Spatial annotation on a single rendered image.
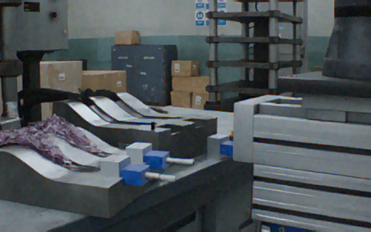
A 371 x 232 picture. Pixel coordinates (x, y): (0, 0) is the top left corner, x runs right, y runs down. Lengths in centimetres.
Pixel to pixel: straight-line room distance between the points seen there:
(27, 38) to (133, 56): 658
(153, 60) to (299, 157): 748
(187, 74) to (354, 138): 727
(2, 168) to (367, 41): 65
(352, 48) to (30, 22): 141
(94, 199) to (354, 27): 48
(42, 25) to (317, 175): 142
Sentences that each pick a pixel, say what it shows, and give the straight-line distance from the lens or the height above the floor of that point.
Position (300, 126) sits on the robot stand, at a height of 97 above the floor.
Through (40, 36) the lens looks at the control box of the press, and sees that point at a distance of 184.
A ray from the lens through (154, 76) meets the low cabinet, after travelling 807.
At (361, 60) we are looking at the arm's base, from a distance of 60.
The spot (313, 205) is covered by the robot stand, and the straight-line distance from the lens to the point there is 66.
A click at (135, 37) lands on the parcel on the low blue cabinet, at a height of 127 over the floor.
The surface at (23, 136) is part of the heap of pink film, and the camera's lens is 87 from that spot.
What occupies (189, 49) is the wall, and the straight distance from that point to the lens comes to 827.
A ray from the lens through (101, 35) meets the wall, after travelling 945.
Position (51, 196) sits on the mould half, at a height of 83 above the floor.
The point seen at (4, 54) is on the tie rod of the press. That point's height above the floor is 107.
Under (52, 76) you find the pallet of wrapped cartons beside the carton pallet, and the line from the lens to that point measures 487.
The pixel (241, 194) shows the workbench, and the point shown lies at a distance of 138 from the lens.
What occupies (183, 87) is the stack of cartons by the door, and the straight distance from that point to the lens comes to 792.
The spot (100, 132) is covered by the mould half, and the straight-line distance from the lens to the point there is 111.
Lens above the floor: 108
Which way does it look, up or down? 9 degrees down
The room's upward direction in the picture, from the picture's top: straight up
